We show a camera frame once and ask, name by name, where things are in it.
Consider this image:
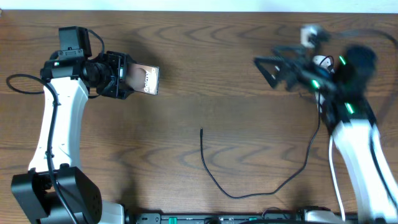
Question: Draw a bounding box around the black USB charging cable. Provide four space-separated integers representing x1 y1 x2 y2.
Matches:
199 55 335 200

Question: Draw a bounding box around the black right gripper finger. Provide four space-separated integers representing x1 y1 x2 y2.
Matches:
271 45 307 55
254 56 294 90

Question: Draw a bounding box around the white power strip cord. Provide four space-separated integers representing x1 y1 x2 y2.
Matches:
328 135 346 222

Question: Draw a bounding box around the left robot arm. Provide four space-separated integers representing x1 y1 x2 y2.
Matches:
11 49 134 223

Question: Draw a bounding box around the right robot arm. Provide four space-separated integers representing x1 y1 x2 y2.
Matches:
254 45 397 223

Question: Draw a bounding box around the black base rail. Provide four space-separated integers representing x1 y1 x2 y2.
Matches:
124 212 358 224

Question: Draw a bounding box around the Galaxy S25 Ultra smartphone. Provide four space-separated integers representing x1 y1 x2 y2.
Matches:
125 63 160 95

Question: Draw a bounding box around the white power strip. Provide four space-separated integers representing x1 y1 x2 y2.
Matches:
312 55 335 73

